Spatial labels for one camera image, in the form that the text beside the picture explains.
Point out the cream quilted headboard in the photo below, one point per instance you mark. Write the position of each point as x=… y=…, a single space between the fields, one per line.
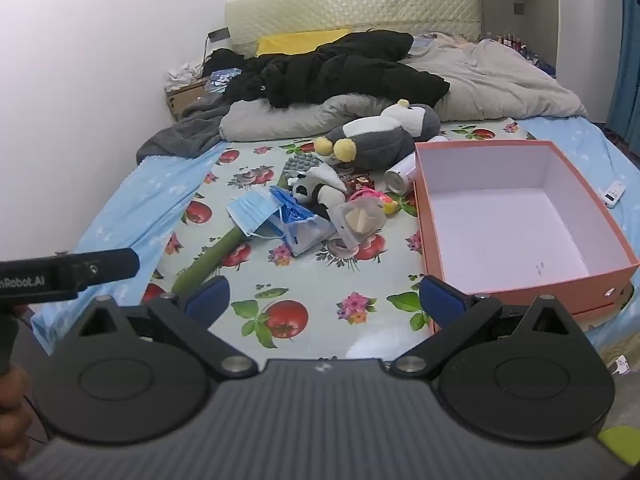
x=350 y=5

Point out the grey penguin plush toy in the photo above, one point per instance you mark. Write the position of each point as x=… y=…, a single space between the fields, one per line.
x=375 y=140

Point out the red printed packet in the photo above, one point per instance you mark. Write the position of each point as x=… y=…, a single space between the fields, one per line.
x=361 y=182

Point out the wooden nightstand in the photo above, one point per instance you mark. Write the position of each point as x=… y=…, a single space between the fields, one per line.
x=182 y=97

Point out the dark wall switch panel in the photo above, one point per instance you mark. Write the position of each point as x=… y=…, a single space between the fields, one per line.
x=219 y=34

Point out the blue toy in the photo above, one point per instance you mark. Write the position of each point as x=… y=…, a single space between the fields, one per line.
x=252 y=210

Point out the green massage hammer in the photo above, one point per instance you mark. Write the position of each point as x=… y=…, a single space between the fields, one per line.
x=210 y=260

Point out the white spray can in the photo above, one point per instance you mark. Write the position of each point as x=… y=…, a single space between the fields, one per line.
x=400 y=175

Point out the person's left hand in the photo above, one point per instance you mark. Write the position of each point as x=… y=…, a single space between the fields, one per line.
x=12 y=410

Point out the pink cardboard box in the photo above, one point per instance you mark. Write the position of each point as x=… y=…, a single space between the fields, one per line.
x=500 y=220

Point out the dark wall socket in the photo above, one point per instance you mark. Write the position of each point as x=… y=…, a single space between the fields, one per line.
x=519 y=8

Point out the black jacket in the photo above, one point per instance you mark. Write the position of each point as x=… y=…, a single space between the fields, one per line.
x=340 y=75

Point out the clear bag with beige sponge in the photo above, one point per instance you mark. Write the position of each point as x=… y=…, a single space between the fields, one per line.
x=360 y=220

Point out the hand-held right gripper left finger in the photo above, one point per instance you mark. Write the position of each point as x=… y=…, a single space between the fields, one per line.
x=210 y=297

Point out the white crumpled cloth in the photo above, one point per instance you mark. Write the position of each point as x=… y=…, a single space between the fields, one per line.
x=184 y=74

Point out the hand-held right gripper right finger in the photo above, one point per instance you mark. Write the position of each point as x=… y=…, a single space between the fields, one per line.
x=440 y=300

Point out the yellow pillow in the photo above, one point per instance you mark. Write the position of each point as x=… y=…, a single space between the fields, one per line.
x=290 y=42

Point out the panda plush toy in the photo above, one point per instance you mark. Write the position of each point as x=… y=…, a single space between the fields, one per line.
x=312 y=191

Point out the dark grey blanket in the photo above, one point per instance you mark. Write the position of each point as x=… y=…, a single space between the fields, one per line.
x=190 y=125

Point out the lime green object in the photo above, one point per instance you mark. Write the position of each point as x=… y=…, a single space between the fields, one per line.
x=622 y=442

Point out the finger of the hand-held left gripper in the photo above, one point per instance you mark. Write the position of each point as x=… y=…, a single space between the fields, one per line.
x=115 y=261

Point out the row of small bottles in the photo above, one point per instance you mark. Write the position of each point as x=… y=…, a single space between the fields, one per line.
x=507 y=42

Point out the light blue printed cloth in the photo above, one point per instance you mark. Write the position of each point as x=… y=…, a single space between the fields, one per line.
x=425 y=42

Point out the fruit and flower printed mat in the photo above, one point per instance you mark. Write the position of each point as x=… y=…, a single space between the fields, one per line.
x=310 y=280

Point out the white remote control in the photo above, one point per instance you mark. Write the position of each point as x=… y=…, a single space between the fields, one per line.
x=614 y=194

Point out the white thin cloth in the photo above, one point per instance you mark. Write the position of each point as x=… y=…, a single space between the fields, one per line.
x=325 y=175

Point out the blue printed packet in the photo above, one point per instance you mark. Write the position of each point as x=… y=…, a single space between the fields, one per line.
x=222 y=79

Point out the clear bag with blue print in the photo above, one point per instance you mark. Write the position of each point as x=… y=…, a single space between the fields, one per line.
x=305 y=232

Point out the pink and yellow toy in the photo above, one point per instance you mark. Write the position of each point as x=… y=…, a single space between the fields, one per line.
x=367 y=193

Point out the blue curtain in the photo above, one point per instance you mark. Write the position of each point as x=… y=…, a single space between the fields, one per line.
x=625 y=60

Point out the light grey duvet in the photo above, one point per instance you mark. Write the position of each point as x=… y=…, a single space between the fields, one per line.
x=500 y=85

